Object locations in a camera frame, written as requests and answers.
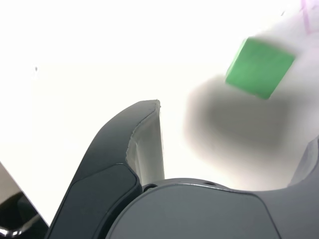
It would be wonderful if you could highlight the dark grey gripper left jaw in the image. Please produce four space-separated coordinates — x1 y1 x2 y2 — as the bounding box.
46 99 166 239

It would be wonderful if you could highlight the green cube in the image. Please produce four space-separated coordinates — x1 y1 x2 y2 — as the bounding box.
225 36 297 101

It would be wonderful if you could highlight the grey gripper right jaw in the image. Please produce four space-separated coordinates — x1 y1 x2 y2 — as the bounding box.
105 135 319 239

